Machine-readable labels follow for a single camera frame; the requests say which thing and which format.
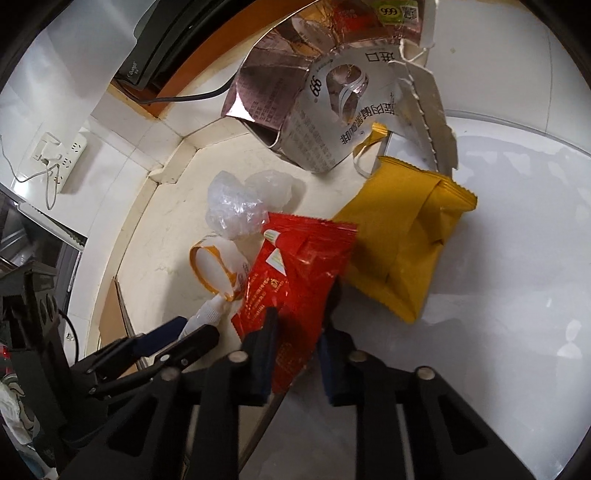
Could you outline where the brown cardboard sheet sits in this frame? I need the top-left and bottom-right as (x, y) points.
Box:
(98, 276), (139, 354)

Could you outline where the yellow snack packet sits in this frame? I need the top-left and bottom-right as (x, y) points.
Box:
(331, 156), (478, 324)

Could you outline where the black cable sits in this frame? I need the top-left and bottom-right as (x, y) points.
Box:
(115, 76), (241, 104)

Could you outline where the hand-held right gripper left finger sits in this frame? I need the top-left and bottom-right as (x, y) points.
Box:
(60, 307), (281, 480)

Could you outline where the small white dropper bottle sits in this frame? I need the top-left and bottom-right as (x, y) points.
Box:
(178, 295), (232, 342)

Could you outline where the silver foil carton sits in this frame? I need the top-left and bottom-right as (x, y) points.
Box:
(223, 0), (458, 178)

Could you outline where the crumpled clear plastic bag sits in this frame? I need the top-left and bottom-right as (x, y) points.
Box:
(205, 170), (306, 241)

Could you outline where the black device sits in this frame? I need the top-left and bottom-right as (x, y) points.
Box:
(113, 0), (222, 90)

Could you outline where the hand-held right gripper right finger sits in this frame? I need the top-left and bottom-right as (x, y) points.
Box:
(318, 277), (539, 480)

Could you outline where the white plug adapter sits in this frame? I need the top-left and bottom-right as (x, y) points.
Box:
(31, 131), (63, 162)

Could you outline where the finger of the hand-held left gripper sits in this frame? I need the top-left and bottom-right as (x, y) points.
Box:
(89, 325), (221, 398)
(87, 316), (188, 372)

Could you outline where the orange wooden frame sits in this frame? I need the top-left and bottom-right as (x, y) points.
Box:
(148, 28), (259, 118)

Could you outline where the red snack packet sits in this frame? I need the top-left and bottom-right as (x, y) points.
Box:
(231, 212), (360, 394)

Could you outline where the dark metal cabinet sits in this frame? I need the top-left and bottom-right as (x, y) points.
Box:
(0, 185), (88, 296)

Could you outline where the white green printed cloth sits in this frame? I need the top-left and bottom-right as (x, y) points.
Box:
(0, 369), (47, 467)

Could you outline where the white power strip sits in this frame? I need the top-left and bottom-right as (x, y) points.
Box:
(58, 134), (88, 192)

